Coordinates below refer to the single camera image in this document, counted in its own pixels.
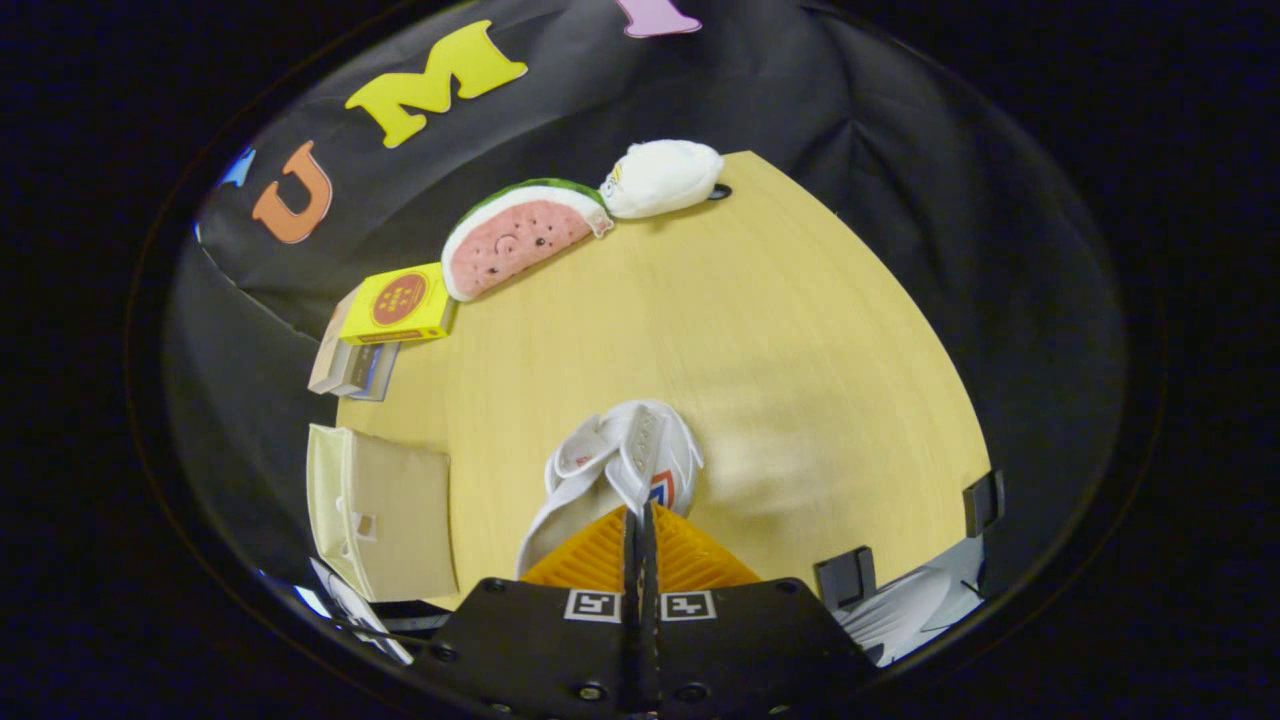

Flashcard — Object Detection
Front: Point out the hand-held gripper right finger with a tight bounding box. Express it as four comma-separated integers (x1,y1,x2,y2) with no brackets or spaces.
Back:
645,503,881,720

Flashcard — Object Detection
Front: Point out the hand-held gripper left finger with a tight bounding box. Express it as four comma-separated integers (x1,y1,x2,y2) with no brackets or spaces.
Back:
415,503,649,720

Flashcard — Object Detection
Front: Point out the cream storage box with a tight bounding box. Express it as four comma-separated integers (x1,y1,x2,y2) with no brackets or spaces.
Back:
306,424,459,604

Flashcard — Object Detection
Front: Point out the white canvas shoe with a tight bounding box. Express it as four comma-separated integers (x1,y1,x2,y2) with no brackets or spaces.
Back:
516,400,706,579

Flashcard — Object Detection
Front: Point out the black table clamp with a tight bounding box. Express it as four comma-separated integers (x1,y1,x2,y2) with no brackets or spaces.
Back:
963,470,1005,538
814,546,878,611

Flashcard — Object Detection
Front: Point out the white ribbed object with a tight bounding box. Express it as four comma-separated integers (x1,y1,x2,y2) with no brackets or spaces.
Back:
835,535,986,668

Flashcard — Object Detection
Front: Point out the white panel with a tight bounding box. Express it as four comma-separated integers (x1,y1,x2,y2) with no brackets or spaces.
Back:
295,558,416,666

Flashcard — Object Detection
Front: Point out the blue book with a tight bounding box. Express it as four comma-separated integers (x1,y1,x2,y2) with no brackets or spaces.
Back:
365,342,401,403

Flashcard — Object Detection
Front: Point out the gray book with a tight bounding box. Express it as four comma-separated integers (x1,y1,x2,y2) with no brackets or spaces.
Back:
335,340,386,399

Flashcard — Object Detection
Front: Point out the yellow book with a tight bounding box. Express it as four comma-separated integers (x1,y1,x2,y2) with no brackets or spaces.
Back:
338,262,459,347

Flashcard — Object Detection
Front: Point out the watermelon plush toy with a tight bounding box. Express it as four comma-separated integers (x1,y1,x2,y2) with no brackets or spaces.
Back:
441,178,614,303

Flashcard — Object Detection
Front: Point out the white plush toy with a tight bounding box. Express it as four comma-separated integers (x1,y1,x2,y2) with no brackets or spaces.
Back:
598,139,725,220

